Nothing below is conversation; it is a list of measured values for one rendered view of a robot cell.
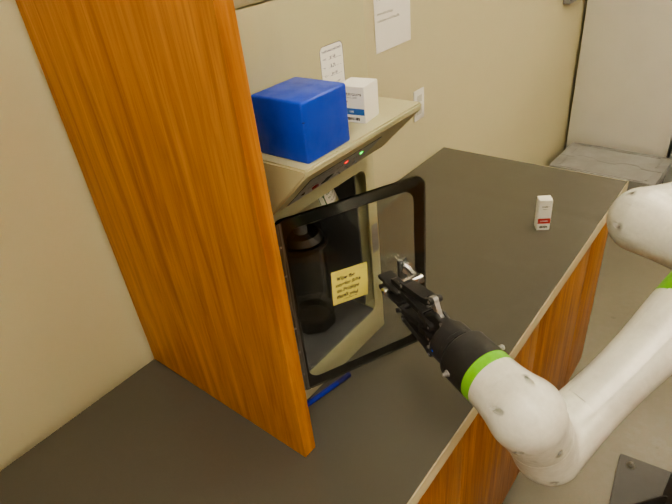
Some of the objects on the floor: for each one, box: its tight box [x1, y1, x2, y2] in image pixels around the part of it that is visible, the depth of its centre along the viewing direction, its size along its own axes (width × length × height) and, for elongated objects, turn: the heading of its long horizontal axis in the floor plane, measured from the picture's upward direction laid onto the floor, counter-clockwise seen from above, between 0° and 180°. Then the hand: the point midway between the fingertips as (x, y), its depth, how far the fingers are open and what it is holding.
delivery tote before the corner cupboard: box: [549, 143, 672, 191], centre depth 338 cm, size 61×44×33 cm
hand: (394, 287), depth 101 cm, fingers closed, pressing on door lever
